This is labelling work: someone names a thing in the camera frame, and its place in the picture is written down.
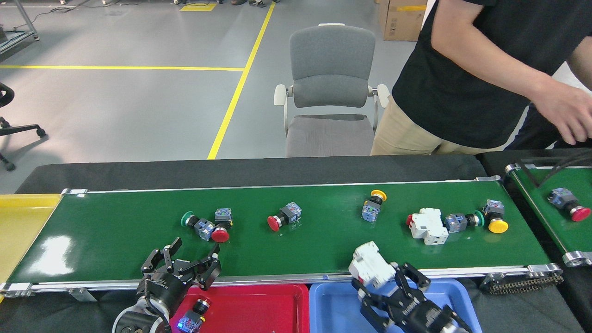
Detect person's right hand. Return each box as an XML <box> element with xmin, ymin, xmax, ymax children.
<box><xmin>532</xmin><ymin>79</ymin><xmax>592</xmax><ymax>146</ymax></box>

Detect blue plastic tray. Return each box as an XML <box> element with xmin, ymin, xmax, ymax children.
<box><xmin>308</xmin><ymin>277</ymin><xmax>484</xmax><ymax>333</ymax></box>

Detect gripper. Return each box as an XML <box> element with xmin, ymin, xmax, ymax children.
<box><xmin>351</xmin><ymin>262</ymin><xmax>456</xmax><ymax>333</ymax></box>
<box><xmin>136</xmin><ymin>237</ymin><xmax>222</xmax><ymax>315</ymax></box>

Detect grey office chair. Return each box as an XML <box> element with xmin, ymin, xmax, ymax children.
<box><xmin>273</xmin><ymin>23</ymin><xmax>390</xmax><ymax>158</ymax></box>

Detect metal rack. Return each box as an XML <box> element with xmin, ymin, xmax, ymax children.
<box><xmin>0</xmin><ymin>0</ymin><xmax>40</xmax><ymax>51</ymax></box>

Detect long green conveyor belt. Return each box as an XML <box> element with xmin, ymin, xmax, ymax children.
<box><xmin>0</xmin><ymin>178</ymin><xmax>565</xmax><ymax>299</ymax></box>

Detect black cable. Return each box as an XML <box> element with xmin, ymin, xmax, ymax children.
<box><xmin>520</xmin><ymin>150</ymin><xmax>592</xmax><ymax>188</ymax></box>

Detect red plastic tray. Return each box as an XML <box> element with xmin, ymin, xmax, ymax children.
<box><xmin>169</xmin><ymin>283</ymin><xmax>310</xmax><ymax>333</ymax></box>

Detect yellow plastic tray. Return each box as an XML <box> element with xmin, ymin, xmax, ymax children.
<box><xmin>0</xmin><ymin>193</ymin><xmax>63</xmax><ymax>303</ymax></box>

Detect black drive chain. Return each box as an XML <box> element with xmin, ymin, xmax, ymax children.
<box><xmin>481</xmin><ymin>271</ymin><xmax>565</xmax><ymax>296</ymax></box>

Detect small red push button switch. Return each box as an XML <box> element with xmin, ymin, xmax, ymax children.
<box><xmin>177</xmin><ymin>297</ymin><xmax>212</xmax><ymax>333</ymax></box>

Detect short green conveyor belt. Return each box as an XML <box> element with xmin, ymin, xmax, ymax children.
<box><xmin>504</xmin><ymin>163</ymin><xmax>592</xmax><ymax>268</ymax></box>

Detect yellow push button switch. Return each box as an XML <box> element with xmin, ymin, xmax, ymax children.
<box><xmin>482</xmin><ymin>199</ymin><xmax>509</xmax><ymax>234</ymax></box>
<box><xmin>361</xmin><ymin>190</ymin><xmax>388</xmax><ymax>223</ymax></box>

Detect cardboard box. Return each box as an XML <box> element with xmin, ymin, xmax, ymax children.
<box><xmin>378</xmin><ymin>0</ymin><xmax>428</xmax><ymax>42</ymax></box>

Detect black office chair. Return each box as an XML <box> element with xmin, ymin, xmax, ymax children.
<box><xmin>0</xmin><ymin>82</ymin><xmax>47</xmax><ymax>172</ymax></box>

